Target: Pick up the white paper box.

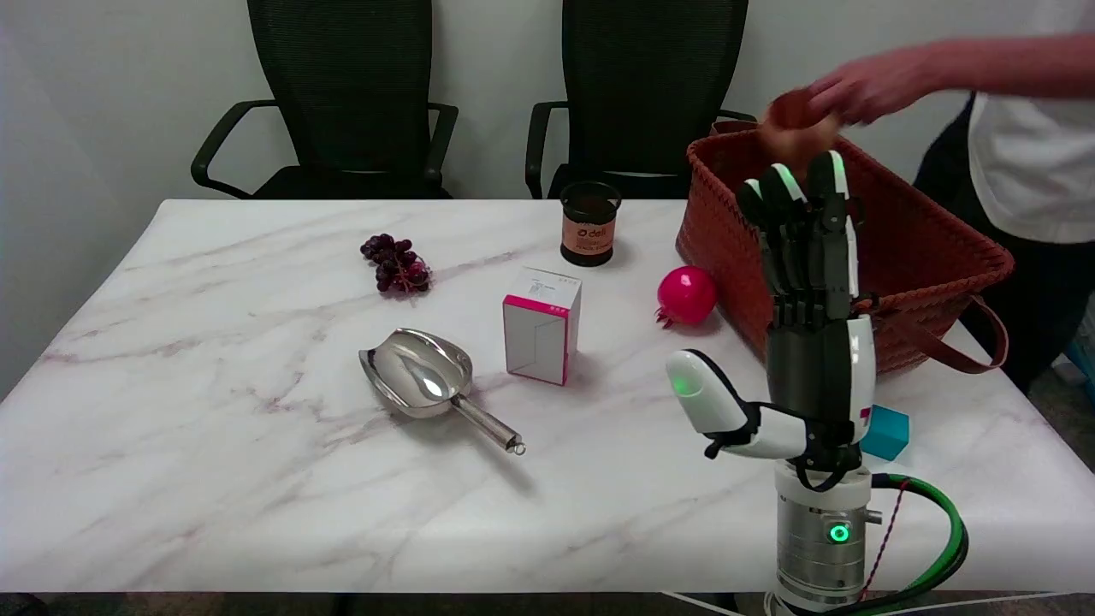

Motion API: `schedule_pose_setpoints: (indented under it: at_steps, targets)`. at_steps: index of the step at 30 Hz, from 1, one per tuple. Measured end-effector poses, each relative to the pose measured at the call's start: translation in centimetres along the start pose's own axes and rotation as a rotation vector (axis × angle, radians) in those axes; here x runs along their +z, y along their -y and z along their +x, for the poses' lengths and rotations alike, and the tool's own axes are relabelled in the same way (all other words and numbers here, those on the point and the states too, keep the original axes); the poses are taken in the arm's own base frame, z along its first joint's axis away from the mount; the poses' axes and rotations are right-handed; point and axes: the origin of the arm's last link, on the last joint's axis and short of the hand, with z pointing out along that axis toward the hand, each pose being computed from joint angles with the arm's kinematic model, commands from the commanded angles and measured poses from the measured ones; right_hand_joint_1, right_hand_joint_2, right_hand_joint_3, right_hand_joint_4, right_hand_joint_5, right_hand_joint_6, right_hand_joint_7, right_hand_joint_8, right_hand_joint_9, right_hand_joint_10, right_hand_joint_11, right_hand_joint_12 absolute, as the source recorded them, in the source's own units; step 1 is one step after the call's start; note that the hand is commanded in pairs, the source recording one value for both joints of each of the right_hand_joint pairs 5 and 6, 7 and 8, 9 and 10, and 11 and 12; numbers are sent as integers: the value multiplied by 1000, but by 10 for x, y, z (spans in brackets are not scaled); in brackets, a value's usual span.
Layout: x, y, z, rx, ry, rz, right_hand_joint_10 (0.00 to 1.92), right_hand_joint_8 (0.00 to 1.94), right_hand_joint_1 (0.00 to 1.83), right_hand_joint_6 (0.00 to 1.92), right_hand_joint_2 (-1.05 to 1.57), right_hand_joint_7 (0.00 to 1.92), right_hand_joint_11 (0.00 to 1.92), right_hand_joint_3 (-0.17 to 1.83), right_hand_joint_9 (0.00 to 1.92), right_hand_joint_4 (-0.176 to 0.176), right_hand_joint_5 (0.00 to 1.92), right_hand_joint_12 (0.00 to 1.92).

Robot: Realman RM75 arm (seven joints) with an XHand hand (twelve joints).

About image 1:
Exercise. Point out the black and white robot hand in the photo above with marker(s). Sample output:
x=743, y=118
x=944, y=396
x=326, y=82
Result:
x=819, y=368

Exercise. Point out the person's bare hand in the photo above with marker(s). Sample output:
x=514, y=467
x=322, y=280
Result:
x=873, y=84

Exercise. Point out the striped wooden cup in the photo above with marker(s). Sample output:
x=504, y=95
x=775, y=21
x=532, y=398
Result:
x=796, y=124

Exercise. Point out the white paper box pink edges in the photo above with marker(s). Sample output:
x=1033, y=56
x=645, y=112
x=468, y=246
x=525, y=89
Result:
x=537, y=329

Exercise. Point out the person's bare forearm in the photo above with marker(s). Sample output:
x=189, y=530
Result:
x=1018, y=64

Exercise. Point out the teal cube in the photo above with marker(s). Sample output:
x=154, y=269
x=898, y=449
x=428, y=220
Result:
x=890, y=435

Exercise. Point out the pink pomegranate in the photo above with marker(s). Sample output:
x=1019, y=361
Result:
x=686, y=295

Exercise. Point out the red woven basket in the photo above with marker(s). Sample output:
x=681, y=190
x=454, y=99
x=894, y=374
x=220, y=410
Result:
x=924, y=248

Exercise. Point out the person in white shirt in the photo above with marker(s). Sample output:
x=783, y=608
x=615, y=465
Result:
x=1035, y=171

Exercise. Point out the black mesh office chair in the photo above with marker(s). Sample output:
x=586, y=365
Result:
x=342, y=94
x=642, y=94

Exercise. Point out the blue storage bin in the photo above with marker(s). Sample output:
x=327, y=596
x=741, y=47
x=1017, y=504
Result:
x=1085, y=368

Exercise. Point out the black cup with orange label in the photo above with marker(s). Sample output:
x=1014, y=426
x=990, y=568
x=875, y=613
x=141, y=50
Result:
x=588, y=227

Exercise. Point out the silver metal scoop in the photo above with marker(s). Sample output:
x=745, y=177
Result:
x=423, y=376

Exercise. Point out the dark purple grape bunch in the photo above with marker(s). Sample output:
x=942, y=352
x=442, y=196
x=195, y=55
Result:
x=398, y=265

